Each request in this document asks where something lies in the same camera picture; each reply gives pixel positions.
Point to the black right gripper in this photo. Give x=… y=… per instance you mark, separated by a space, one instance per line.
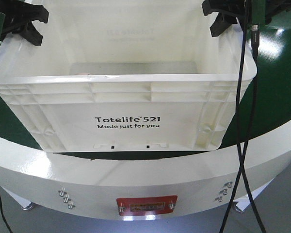
x=229 y=11

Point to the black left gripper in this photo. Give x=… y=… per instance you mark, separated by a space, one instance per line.
x=18 y=18

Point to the white plastic tote box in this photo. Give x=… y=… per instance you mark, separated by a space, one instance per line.
x=158 y=79

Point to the green right circuit board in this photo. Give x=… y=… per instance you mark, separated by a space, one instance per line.
x=258 y=8

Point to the red label plate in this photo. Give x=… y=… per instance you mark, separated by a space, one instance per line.
x=146 y=206

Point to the white curved conveyor frame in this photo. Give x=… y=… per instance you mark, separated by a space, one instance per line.
x=91 y=187

